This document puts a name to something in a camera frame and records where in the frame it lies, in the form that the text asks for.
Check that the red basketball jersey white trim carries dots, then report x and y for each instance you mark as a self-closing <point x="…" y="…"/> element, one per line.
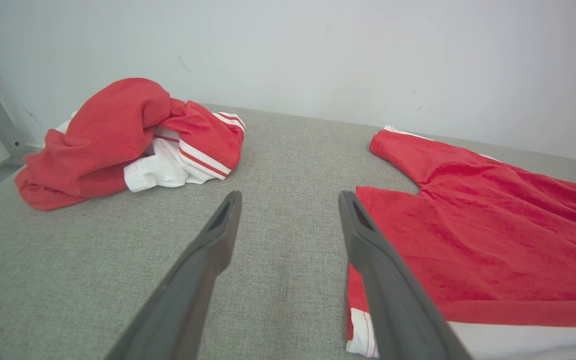
<point x="103" y="130"/>

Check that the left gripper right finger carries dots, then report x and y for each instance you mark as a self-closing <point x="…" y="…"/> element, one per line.
<point x="398" y="320"/>

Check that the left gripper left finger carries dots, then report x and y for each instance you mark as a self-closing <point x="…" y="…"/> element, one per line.
<point x="183" y="310"/>

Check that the red shorts white side stripe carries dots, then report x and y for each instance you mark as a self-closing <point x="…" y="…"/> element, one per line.
<point x="493" y="240"/>

